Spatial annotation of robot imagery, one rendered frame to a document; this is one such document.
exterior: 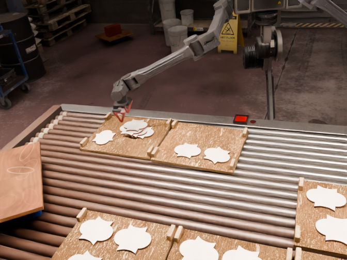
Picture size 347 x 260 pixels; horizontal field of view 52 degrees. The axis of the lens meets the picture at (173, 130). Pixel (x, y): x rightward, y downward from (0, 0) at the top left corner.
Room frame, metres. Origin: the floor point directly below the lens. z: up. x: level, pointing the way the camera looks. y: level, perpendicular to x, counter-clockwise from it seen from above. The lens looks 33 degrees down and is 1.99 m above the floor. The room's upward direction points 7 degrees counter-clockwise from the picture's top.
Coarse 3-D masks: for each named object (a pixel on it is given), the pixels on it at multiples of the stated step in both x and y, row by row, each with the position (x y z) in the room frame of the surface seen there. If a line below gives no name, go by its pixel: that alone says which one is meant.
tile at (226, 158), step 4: (212, 148) 1.41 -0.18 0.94; (204, 152) 1.38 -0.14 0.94; (208, 152) 1.38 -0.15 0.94; (212, 152) 1.37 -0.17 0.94; (216, 152) 1.37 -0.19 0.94; (220, 152) 1.37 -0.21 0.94; (224, 152) 1.36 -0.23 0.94; (228, 152) 1.36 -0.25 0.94; (208, 156) 1.35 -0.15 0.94; (212, 156) 1.34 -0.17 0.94; (216, 156) 1.34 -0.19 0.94; (220, 156) 1.33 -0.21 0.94; (224, 156) 1.33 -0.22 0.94; (228, 156) 1.33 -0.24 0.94; (212, 160) 1.31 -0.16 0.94; (216, 160) 1.31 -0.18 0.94; (220, 160) 1.30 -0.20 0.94; (224, 160) 1.30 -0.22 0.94; (228, 160) 1.30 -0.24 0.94
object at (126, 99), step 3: (123, 96) 1.66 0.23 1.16; (126, 96) 1.68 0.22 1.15; (123, 99) 1.66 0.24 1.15; (126, 99) 1.67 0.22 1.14; (129, 99) 1.70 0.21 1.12; (117, 102) 1.67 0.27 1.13; (120, 102) 1.66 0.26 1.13; (123, 102) 1.66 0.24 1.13; (126, 102) 1.67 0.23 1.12; (114, 105) 1.65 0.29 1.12; (117, 105) 1.64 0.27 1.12; (120, 105) 1.64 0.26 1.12; (123, 105) 1.64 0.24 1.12
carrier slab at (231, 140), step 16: (176, 128) 1.64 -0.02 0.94; (192, 128) 1.62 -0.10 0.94; (208, 128) 1.60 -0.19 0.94; (224, 128) 1.58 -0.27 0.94; (176, 144) 1.49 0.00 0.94; (192, 144) 1.47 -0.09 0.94; (208, 144) 1.45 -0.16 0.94; (224, 144) 1.44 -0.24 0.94; (240, 144) 1.42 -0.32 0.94; (160, 160) 1.37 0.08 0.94; (176, 160) 1.36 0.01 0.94; (192, 160) 1.34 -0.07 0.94; (208, 160) 1.33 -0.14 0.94
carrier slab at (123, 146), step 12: (108, 120) 1.83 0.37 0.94; (156, 120) 1.76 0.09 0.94; (96, 132) 1.71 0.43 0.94; (120, 132) 1.68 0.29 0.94; (156, 132) 1.63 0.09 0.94; (96, 144) 1.59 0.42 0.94; (108, 144) 1.57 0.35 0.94; (120, 144) 1.56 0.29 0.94; (132, 144) 1.54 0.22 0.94; (144, 144) 1.53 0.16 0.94; (156, 144) 1.51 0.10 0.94; (132, 156) 1.44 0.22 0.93; (144, 156) 1.42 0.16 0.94
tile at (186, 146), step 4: (184, 144) 1.47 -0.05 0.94; (188, 144) 1.46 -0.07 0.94; (196, 144) 1.45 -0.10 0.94; (176, 148) 1.45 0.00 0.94; (180, 148) 1.44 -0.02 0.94; (184, 148) 1.44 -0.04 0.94; (188, 148) 1.43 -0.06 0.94; (192, 148) 1.43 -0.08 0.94; (196, 148) 1.42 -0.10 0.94; (176, 152) 1.41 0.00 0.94; (180, 152) 1.41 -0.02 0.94; (184, 152) 1.40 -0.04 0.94; (188, 152) 1.40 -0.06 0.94; (192, 152) 1.39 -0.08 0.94; (196, 152) 1.39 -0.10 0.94; (200, 152) 1.39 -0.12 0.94; (180, 156) 1.38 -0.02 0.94; (184, 156) 1.37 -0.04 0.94; (188, 156) 1.37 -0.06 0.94; (192, 156) 1.37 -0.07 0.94
